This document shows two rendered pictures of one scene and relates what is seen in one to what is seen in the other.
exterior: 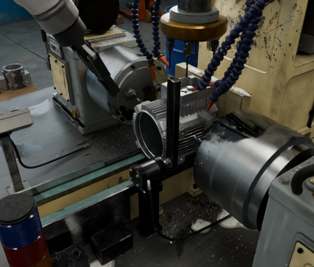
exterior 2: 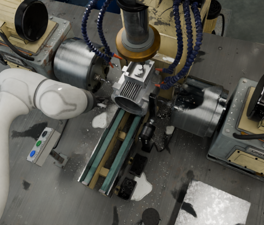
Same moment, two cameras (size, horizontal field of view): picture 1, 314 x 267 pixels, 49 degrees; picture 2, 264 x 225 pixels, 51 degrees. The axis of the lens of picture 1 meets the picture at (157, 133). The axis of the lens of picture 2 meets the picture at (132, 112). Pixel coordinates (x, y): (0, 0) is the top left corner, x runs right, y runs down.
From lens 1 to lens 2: 74 cm
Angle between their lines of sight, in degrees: 35
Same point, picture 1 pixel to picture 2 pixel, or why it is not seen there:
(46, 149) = (49, 123)
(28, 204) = (154, 212)
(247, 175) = (204, 124)
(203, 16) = (149, 43)
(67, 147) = not seen: hidden behind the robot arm
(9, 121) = (49, 143)
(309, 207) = (241, 141)
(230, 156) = (192, 117)
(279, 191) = (226, 136)
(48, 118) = not seen: hidden behind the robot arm
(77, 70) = (46, 72)
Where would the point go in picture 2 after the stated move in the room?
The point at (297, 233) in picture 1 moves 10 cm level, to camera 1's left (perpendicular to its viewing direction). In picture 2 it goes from (235, 145) to (215, 157)
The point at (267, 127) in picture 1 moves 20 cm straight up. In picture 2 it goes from (204, 95) to (213, 68)
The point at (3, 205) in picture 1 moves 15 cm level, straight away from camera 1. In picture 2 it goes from (146, 218) to (108, 197)
